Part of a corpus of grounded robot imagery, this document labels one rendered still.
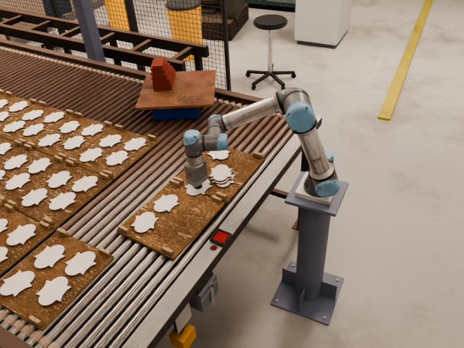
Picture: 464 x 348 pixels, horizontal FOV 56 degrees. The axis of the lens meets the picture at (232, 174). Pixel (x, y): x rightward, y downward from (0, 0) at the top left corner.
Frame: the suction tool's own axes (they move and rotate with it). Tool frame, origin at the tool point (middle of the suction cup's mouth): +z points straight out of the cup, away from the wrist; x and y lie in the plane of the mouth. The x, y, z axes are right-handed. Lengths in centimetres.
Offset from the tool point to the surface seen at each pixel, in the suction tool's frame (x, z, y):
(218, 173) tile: -6.9, 8.4, -21.9
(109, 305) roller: 9, 13, 64
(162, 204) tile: -15.0, 10.3, 11.7
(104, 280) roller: -3, 13, 58
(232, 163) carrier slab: -8.9, 11.3, -35.6
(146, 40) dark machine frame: -175, 5, -121
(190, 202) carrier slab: -5.7, 11.3, 1.6
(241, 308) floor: 11, 105, -14
